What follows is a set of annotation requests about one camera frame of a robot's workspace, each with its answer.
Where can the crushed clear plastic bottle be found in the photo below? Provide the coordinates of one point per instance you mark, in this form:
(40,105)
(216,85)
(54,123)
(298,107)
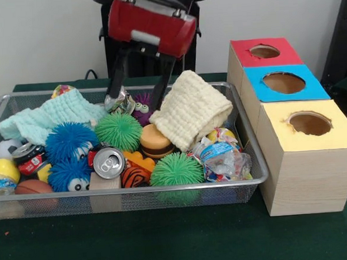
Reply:
(222,159)

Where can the green spiky ball with eye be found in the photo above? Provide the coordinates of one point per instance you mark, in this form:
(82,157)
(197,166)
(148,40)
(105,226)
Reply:
(119,130)

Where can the cream waffle cloth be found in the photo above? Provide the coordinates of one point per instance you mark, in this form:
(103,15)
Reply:
(192,105)

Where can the orange striped tiger plush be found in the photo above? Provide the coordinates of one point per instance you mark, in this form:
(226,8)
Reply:
(135,176)

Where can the small blue spiky toy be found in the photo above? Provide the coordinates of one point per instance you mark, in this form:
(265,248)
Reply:
(64,175)

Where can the wooden box with three holes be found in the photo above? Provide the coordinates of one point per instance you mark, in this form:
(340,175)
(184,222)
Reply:
(312,180)

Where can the mint green waffle cloth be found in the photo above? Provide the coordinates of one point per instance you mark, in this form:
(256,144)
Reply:
(43,120)

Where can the black upright panel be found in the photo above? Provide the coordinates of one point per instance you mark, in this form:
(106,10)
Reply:
(341,37)

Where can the crushed printed drink can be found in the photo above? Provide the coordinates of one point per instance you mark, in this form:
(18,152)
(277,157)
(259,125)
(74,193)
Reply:
(120,102)

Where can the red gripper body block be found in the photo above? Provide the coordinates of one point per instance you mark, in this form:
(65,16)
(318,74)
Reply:
(155,25)

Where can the large blue spiky toy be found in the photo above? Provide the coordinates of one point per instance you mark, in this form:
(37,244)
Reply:
(68,140)

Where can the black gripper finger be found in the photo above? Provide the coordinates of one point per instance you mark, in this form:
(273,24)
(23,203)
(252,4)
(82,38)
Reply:
(117,77)
(164,80)

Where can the silver mesh bin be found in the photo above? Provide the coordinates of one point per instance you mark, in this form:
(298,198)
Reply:
(195,200)

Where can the purple spiky monster toy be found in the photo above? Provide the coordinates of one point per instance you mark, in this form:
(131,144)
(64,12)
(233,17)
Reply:
(142,106)

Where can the plain green spiky ball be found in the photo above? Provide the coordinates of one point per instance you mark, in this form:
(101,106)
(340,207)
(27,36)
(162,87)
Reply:
(176,172)

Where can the dark green table cloth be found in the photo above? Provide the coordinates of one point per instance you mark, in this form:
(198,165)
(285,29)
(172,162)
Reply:
(168,242)

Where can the silver drink can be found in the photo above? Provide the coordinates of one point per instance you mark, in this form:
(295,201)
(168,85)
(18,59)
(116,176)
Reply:
(109,162)

